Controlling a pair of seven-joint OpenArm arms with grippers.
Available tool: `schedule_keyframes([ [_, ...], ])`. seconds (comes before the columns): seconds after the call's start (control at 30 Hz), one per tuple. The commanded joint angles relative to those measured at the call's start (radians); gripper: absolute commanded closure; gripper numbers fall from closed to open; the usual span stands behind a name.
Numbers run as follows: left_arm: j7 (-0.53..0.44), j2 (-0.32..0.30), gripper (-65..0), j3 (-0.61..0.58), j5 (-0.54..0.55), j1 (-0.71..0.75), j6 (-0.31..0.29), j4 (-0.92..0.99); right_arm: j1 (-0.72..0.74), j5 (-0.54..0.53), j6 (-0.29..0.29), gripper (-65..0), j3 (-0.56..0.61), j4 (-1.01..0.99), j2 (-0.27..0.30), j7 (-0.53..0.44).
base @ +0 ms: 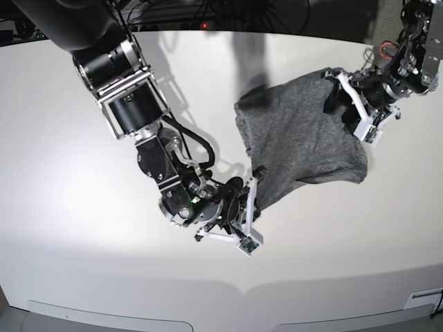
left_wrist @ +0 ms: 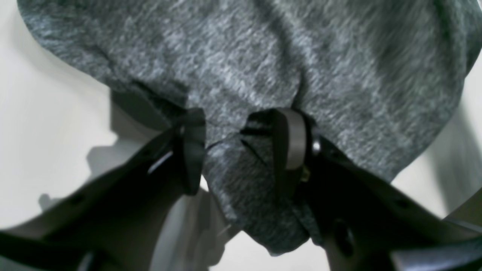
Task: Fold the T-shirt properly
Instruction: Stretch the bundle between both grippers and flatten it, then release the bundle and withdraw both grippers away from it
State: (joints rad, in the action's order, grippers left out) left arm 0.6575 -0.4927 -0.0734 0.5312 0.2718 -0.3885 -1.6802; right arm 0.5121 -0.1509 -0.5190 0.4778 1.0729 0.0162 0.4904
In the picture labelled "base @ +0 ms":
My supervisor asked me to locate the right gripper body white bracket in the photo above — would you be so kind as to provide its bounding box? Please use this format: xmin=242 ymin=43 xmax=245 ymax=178
xmin=193 ymin=177 xmax=260 ymax=242

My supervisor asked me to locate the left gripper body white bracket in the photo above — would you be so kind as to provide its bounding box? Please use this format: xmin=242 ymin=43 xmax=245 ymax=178
xmin=323 ymin=68 xmax=402 ymax=126

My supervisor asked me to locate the grey long-sleeve T-shirt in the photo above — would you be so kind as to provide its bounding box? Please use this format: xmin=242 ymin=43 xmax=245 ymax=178
xmin=234 ymin=70 xmax=368 ymax=210

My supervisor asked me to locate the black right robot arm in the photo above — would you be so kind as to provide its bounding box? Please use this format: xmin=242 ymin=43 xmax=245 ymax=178
xmin=17 ymin=1 xmax=265 ymax=253

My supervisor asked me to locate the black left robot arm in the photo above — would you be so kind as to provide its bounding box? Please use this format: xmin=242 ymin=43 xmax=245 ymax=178
xmin=322 ymin=1 xmax=442 ymax=146

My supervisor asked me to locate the black power strip red light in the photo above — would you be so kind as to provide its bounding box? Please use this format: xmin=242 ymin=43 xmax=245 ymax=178
xmin=134 ymin=20 xmax=215 ymax=31

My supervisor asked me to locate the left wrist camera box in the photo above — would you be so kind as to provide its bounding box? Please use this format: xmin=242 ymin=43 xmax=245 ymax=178
xmin=353 ymin=120 xmax=383 ymax=147

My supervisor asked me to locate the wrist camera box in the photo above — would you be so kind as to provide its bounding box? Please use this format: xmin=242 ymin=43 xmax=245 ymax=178
xmin=236 ymin=230 xmax=264 ymax=257
xmin=353 ymin=120 xmax=383 ymax=147

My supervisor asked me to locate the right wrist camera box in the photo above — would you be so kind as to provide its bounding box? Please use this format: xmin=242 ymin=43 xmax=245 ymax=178
xmin=236 ymin=230 xmax=264 ymax=257

